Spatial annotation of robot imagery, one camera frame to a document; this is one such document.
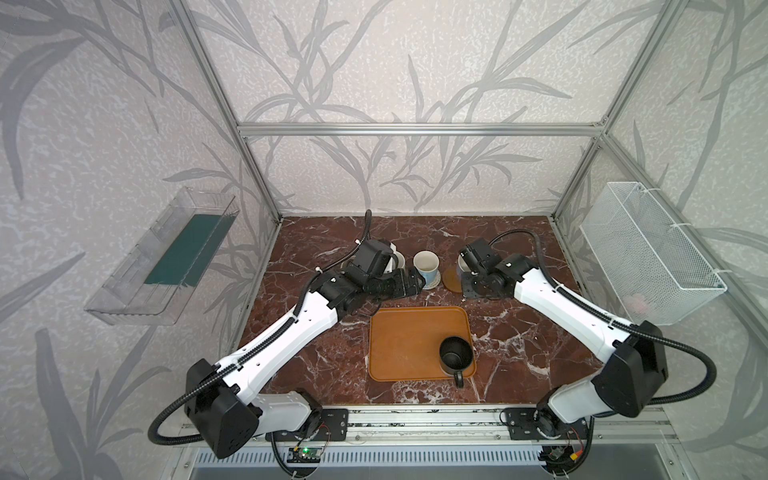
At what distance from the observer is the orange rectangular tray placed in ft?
2.74

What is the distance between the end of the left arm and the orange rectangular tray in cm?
28

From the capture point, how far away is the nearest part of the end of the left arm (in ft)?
1.70
